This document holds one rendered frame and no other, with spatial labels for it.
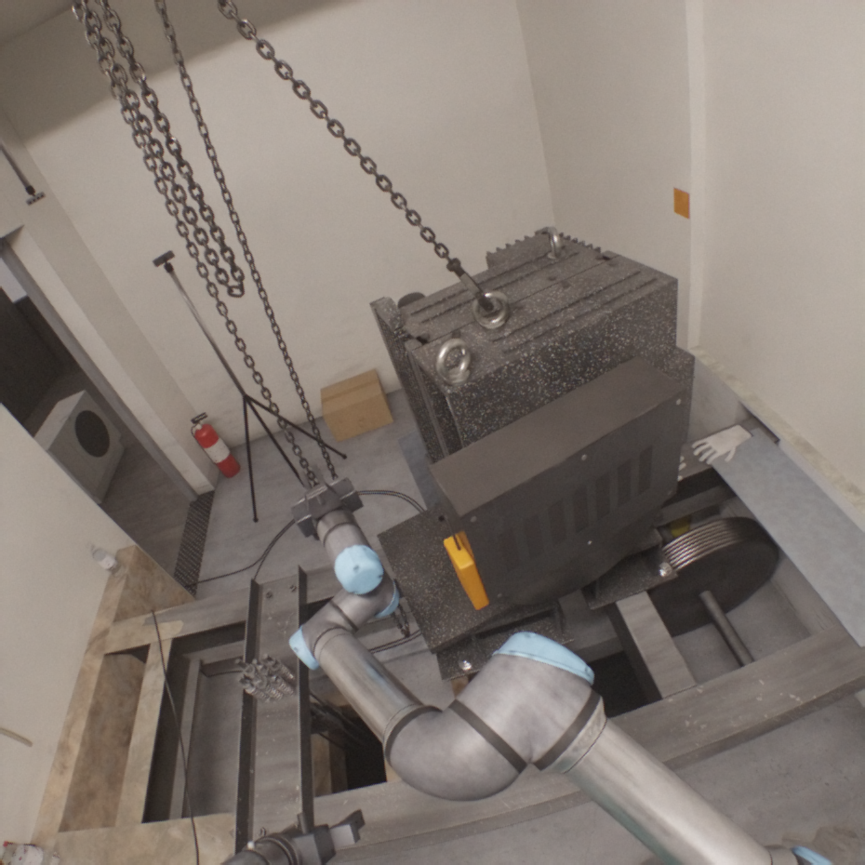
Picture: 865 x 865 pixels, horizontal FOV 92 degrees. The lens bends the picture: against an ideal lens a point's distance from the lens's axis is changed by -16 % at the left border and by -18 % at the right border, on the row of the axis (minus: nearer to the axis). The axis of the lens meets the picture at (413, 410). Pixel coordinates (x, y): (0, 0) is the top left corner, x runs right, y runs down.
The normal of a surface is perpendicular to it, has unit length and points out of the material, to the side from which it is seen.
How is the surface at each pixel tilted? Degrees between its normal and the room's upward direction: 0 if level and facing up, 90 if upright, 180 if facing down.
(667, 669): 0
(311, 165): 90
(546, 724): 26
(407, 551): 0
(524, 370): 90
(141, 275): 90
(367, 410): 90
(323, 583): 0
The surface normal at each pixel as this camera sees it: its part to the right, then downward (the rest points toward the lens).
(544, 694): 0.01, -0.63
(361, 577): 0.43, 0.44
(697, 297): 0.16, 0.59
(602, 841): -0.29, -0.74
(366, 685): -0.52, -0.76
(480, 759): -0.07, -0.38
